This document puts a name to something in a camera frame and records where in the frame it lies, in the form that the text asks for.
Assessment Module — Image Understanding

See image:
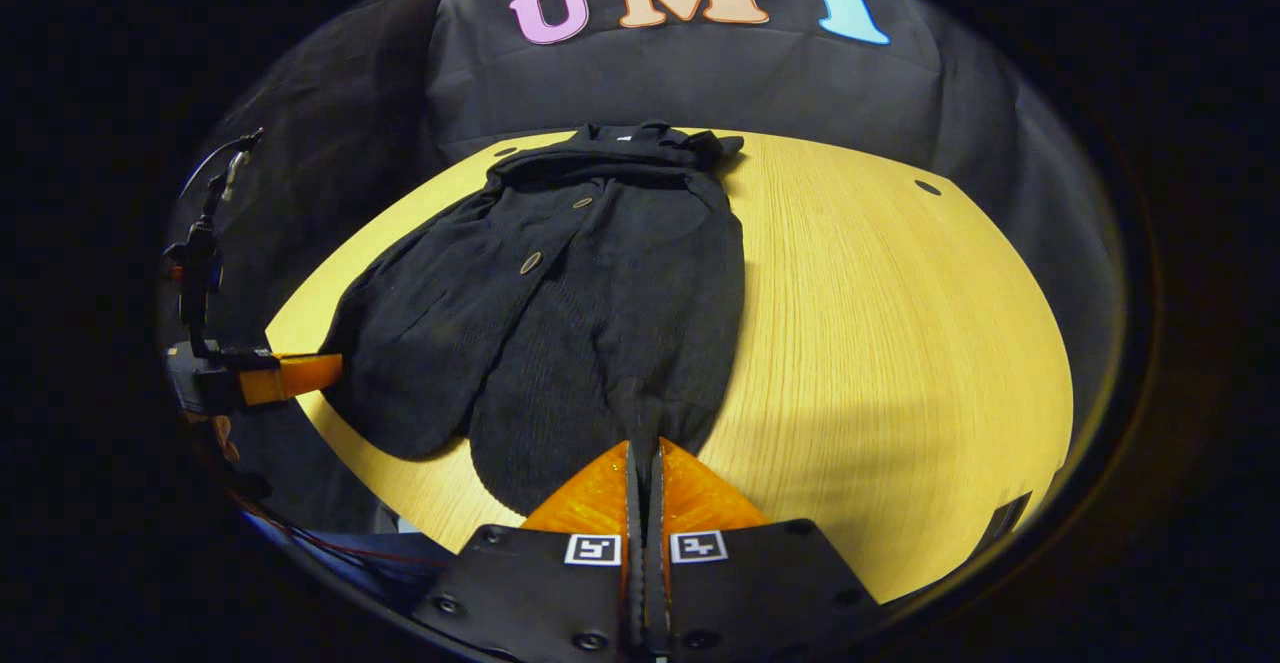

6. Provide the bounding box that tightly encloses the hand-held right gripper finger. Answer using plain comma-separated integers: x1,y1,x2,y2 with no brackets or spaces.
645,436,881,662
415,440,641,662

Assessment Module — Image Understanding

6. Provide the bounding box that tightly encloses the black coat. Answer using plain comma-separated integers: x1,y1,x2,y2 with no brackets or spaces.
318,121,747,516

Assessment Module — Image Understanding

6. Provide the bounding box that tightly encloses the person's blue clothing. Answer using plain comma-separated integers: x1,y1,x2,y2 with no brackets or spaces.
250,513,461,604

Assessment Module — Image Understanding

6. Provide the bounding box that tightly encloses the black chair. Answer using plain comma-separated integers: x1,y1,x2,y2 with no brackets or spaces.
985,491,1033,544

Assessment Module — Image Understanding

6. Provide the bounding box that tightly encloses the black backdrop cloth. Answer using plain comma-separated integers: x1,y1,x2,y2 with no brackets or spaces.
165,0,1126,504

